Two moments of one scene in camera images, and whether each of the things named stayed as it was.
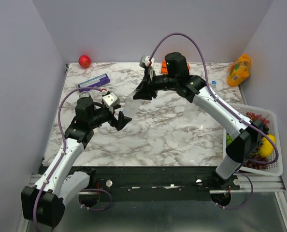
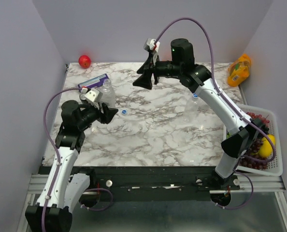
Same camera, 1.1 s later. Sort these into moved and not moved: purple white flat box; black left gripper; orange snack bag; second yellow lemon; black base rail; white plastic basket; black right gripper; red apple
Moved: black right gripper; black left gripper
Not moved: purple white flat box; orange snack bag; black base rail; white plastic basket; red apple; second yellow lemon
